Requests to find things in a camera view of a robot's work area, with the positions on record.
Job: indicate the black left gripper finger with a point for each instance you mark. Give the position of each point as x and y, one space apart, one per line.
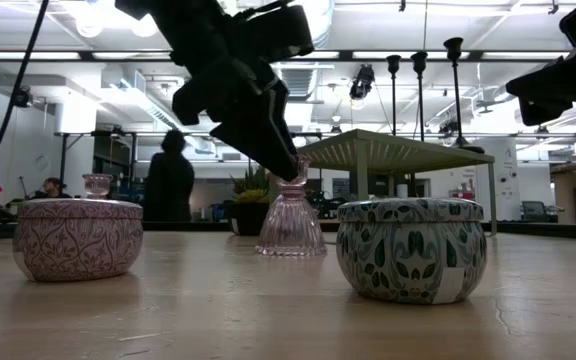
258 135
282 115

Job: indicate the pink glass candle holder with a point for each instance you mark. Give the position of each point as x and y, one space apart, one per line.
290 230
97 186

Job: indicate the pink floral pattern candle tin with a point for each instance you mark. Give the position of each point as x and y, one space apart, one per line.
78 240

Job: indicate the medium black candlestick holder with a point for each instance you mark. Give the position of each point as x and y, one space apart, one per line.
419 60

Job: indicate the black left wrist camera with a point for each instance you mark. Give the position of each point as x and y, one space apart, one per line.
278 32

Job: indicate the blue leaf pattern candle tin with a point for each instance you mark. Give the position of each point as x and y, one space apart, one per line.
408 250

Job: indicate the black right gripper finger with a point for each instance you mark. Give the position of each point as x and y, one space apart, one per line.
538 112
548 82

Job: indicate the person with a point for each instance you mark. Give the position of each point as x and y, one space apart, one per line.
52 187
168 185

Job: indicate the grey office chair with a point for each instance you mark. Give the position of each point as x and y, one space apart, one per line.
534 210

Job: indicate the black ceiling spotlight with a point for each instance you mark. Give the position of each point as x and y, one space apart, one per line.
363 80

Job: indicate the tall black candlestick holder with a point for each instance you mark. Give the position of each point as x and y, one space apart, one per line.
393 62

